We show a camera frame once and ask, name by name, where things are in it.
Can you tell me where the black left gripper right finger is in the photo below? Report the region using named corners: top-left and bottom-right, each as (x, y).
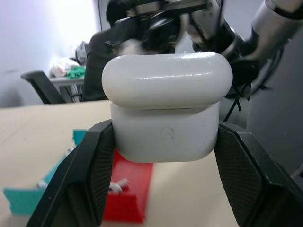
top-left (214, 121), bottom-right (303, 227)

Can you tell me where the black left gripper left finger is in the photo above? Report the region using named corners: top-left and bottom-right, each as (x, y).
top-left (25, 119), bottom-right (116, 227)

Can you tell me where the white earbud case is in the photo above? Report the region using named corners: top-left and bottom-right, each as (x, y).
top-left (101, 52), bottom-right (234, 164)

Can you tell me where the red plastic bin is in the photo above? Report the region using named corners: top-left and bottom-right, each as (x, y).
top-left (103, 148), bottom-right (154, 224)

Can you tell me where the teal plastic bin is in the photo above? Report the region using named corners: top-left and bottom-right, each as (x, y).
top-left (2, 129), bottom-right (89, 216)

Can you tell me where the person in black jacket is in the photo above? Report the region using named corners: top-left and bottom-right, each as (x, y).
top-left (81, 0), bottom-right (147, 102)

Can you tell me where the green crumpled item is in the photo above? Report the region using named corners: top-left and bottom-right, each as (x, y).
top-left (66, 66), bottom-right (86, 79)

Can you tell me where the black office chair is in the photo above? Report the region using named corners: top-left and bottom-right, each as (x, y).
top-left (20, 70), bottom-right (67, 105)

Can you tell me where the white plastic bag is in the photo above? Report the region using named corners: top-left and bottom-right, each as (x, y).
top-left (49, 57), bottom-right (79, 78)

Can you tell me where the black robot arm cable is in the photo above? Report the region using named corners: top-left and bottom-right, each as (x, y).
top-left (222, 44), bottom-right (288, 121)

